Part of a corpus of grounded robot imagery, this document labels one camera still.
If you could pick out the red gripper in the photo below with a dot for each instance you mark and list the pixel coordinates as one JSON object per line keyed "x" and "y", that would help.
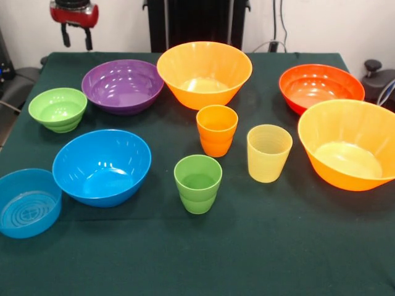
{"x": 74, "y": 18}

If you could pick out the black chair with knob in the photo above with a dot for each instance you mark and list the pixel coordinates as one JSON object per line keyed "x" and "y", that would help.
{"x": 379, "y": 80}

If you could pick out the yellow plastic cup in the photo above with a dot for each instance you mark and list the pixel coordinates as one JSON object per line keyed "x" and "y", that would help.
{"x": 268, "y": 166}

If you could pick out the round blue plastic bowl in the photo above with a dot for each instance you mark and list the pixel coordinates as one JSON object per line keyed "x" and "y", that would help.
{"x": 102, "y": 172}

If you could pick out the green plastic cup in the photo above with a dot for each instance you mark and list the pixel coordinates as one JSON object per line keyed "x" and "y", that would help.
{"x": 197, "y": 200}

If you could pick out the large orange plastic bowl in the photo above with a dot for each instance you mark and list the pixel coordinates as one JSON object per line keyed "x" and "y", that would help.
{"x": 203, "y": 74}
{"x": 345, "y": 154}

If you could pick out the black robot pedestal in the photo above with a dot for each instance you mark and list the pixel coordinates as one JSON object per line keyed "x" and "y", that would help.
{"x": 197, "y": 24}

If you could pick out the red plastic bowl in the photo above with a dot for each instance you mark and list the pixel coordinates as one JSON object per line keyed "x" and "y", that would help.
{"x": 321, "y": 86}

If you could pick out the green plastic bowl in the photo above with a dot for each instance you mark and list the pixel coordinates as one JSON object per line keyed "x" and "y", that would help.
{"x": 58, "y": 114}

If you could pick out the orange plastic cup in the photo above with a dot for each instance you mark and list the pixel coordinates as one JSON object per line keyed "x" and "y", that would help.
{"x": 216, "y": 142}

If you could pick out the black computer case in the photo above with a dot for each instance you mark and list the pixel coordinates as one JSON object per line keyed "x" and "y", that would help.
{"x": 4, "y": 61}

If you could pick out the purple plastic bowl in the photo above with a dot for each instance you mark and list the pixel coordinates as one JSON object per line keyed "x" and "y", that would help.
{"x": 123, "y": 89}

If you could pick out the black office chair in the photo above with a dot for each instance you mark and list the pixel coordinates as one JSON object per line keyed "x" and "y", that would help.
{"x": 21, "y": 77}

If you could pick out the dark green tablecloth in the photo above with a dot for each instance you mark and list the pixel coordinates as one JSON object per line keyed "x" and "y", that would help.
{"x": 247, "y": 246}

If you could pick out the shallow translucent blue bowl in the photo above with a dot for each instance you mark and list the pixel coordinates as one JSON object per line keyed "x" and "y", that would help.
{"x": 27, "y": 209}

